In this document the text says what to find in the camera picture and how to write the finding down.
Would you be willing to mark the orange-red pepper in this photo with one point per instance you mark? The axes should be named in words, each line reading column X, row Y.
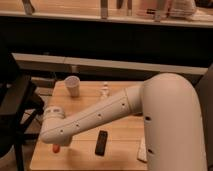
column 56, row 148

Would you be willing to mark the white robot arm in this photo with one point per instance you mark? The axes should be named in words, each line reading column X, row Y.
column 173, row 123

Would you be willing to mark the small white bottle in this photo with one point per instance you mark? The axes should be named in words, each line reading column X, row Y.
column 105, row 91

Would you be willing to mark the white paper cup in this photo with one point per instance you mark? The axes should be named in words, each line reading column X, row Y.
column 72, row 84

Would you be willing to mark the black rectangular remote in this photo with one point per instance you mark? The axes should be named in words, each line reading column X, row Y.
column 101, row 143

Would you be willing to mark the white crumpled cloth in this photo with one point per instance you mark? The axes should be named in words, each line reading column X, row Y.
column 142, row 151

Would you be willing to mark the black chair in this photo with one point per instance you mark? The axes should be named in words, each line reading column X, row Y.
column 19, row 105

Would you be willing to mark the grey metal rail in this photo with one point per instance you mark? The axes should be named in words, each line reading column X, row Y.
column 130, row 70

